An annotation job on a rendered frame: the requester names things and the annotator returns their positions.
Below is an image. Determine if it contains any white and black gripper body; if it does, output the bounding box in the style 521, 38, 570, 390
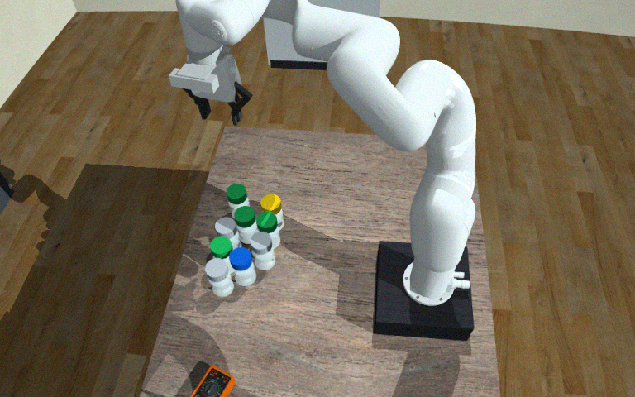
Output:
191, 55, 242, 103

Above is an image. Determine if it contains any white bottle with yellow cap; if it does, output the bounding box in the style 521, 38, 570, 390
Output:
260, 194, 284, 231

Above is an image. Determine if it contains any orange digital multimeter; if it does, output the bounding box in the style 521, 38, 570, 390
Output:
190, 366, 235, 397

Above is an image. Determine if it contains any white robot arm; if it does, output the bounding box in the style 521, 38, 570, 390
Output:
169, 0, 476, 305

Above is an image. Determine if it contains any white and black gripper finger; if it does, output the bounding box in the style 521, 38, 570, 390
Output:
183, 88, 211, 120
228, 81, 252, 126

